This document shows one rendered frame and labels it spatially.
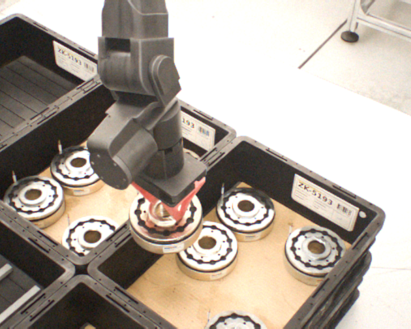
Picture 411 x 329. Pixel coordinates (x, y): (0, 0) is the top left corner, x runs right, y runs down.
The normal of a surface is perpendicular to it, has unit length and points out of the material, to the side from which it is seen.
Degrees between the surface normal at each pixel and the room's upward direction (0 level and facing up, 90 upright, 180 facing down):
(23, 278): 0
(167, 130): 93
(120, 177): 96
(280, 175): 90
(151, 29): 70
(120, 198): 0
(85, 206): 0
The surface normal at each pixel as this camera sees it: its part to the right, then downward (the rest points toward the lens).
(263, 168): -0.62, 0.53
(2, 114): 0.04, -0.71
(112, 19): -0.61, 0.18
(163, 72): 0.79, 0.16
